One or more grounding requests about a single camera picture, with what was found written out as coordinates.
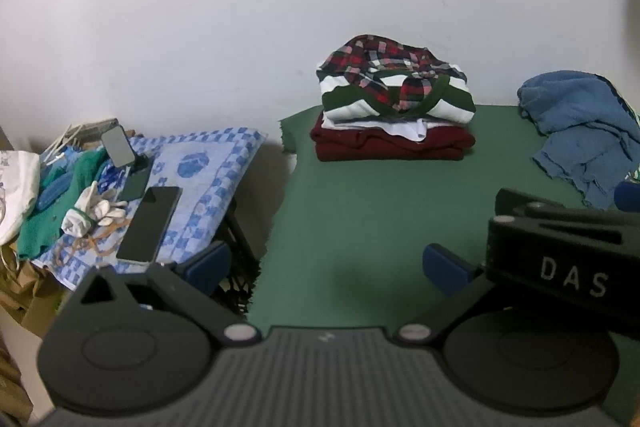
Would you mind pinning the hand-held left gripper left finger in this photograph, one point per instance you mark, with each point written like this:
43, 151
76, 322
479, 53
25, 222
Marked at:
210, 263

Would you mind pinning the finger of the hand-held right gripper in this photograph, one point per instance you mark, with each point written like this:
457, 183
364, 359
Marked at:
575, 217

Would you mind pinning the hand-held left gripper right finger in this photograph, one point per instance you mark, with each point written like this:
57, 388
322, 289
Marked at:
442, 269

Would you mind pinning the green white-striped cardigan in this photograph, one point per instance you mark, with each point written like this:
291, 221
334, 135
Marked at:
452, 99

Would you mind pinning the red plaid shirt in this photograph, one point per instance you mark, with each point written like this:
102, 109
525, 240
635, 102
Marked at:
370, 57

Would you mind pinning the black folding stand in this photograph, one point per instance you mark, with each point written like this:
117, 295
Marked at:
240, 247

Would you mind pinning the black smartphone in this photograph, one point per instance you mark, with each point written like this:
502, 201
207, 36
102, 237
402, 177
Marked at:
150, 227

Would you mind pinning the blue knit sweater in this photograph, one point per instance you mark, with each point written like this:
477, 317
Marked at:
575, 122

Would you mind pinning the blue white checkered cloth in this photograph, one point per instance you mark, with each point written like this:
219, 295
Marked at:
200, 167

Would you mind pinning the green table cover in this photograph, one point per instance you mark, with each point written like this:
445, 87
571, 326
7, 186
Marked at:
360, 217

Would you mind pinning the dark green smartphone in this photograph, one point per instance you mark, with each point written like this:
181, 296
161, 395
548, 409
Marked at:
136, 182

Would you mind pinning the white work glove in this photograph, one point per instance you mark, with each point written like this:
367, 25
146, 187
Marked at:
77, 219
110, 210

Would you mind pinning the green white striped garment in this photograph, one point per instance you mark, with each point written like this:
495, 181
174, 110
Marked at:
631, 107

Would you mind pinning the maroon folded garment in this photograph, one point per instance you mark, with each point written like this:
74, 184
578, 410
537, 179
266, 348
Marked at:
390, 147

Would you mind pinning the white shirt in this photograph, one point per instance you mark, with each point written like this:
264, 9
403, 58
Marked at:
400, 127

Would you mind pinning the grey smartphone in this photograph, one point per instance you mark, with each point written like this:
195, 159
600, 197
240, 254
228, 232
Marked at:
117, 146

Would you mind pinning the teal green cloth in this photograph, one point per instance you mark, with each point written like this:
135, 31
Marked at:
55, 222

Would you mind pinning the blue case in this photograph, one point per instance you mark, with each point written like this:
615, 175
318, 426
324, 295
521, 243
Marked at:
54, 192

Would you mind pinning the white cloth bag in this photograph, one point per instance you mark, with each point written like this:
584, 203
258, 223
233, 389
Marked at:
17, 192

